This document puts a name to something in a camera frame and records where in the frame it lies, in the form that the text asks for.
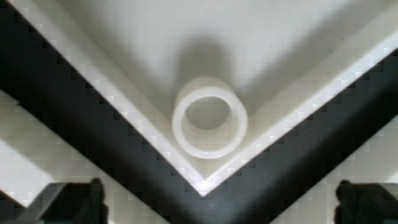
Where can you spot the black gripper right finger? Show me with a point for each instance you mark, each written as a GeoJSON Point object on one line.
{"type": "Point", "coordinates": [368, 203]}

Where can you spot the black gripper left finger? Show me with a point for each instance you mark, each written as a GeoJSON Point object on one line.
{"type": "Point", "coordinates": [67, 204]}

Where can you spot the white square table top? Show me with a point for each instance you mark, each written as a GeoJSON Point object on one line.
{"type": "Point", "coordinates": [215, 68]}

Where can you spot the white U-shaped obstacle fence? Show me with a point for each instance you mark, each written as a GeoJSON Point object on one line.
{"type": "Point", "coordinates": [41, 161]}

